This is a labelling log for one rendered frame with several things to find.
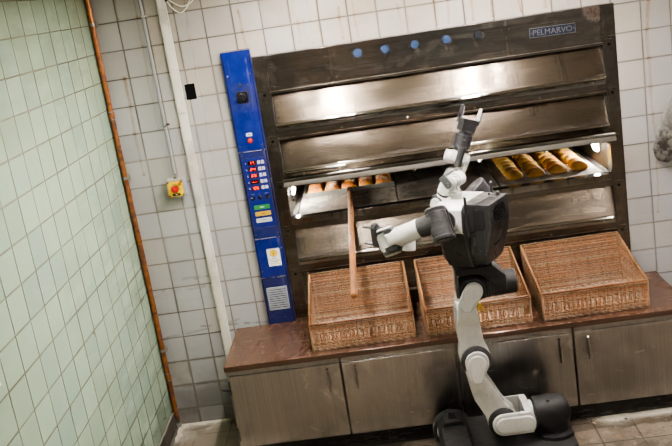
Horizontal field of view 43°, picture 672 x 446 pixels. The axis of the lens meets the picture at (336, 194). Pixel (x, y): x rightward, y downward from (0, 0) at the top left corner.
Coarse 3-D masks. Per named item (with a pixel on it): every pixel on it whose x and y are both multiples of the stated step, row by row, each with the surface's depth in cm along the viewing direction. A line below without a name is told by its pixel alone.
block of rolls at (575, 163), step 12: (516, 156) 528; (528, 156) 520; (540, 156) 519; (552, 156) 510; (564, 156) 509; (576, 156) 502; (504, 168) 503; (516, 168) 496; (528, 168) 494; (540, 168) 485; (552, 168) 485; (564, 168) 484; (576, 168) 484
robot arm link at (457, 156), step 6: (456, 144) 409; (462, 144) 408; (450, 150) 411; (456, 150) 410; (462, 150) 406; (444, 156) 414; (450, 156) 410; (456, 156) 408; (462, 156) 407; (450, 162) 412; (456, 162) 407; (462, 162) 411
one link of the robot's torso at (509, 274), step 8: (480, 264) 389; (488, 264) 388; (496, 264) 394; (456, 272) 387; (464, 272) 387; (472, 272) 387; (480, 272) 386; (488, 272) 386; (496, 272) 386; (504, 272) 390; (512, 272) 390; (456, 280) 391; (488, 280) 389; (496, 280) 387; (504, 280) 387; (512, 280) 389; (456, 288) 391; (488, 288) 389; (496, 288) 389; (504, 288) 389; (512, 288) 390; (488, 296) 394
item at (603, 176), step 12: (552, 180) 473; (564, 180) 470; (576, 180) 469; (588, 180) 469; (600, 180) 469; (504, 192) 472; (516, 192) 472; (384, 204) 477; (396, 204) 475; (408, 204) 475; (420, 204) 475; (300, 216) 480; (312, 216) 478; (324, 216) 478; (336, 216) 477
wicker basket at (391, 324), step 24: (384, 264) 480; (312, 288) 482; (336, 288) 481; (360, 288) 480; (384, 288) 480; (408, 288) 456; (312, 312) 466; (336, 312) 481; (360, 312) 480; (384, 312) 479; (408, 312) 438; (312, 336) 442; (336, 336) 441; (360, 336) 452; (384, 336) 441; (408, 336) 441
